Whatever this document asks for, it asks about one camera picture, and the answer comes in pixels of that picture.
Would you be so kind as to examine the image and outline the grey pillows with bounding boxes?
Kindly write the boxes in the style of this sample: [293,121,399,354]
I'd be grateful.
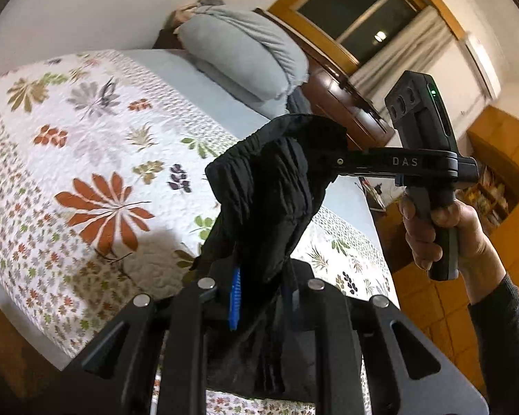
[173,4,311,116]

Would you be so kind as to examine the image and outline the wooden nightstand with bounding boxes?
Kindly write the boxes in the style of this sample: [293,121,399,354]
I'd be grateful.
[359,177,406,245]

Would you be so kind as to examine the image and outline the grey clothes pile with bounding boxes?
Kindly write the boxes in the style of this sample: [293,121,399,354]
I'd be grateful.
[166,0,226,31]

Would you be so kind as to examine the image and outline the wooden framed window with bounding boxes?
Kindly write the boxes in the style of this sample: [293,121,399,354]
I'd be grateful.
[268,0,466,75]

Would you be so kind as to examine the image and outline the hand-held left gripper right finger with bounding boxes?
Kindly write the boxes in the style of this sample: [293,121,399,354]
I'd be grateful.
[285,261,489,415]

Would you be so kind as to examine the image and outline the white air conditioner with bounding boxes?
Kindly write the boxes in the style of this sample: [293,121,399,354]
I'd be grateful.
[462,32,502,101]

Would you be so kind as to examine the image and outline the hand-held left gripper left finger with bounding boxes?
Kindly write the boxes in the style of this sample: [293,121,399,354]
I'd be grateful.
[63,268,243,415]

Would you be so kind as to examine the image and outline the beige curtain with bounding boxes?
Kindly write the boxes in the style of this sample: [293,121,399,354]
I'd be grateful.
[349,6,456,110]

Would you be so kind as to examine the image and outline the wooden wardrobe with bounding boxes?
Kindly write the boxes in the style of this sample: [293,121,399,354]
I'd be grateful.
[466,103,519,225]

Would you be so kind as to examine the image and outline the person's right hand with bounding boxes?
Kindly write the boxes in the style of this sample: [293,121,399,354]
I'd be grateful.
[399,196,508,304]

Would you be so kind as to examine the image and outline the floral quilt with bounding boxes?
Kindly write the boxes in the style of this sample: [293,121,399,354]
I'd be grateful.
[0,49,394,415]

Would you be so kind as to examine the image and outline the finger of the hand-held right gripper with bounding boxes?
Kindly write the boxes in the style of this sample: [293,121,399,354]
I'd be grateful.
[329,146,453,181]

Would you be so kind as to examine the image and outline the person's right forearm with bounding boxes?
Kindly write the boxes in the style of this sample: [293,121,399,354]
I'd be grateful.
[466,273,519,415]

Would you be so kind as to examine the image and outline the bed with blue sheet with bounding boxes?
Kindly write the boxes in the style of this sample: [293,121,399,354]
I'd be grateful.
[0,47,402,372]

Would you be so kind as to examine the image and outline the dark wooden headboard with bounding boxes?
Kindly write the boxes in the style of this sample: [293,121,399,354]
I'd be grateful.
[152,8,395,148]

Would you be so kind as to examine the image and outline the wooden wall shelf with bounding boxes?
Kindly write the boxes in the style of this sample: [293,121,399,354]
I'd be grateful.
[476,164,519,226]

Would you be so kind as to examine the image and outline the black pants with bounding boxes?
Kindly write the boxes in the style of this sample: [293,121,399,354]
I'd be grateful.
[194,113,351,404]

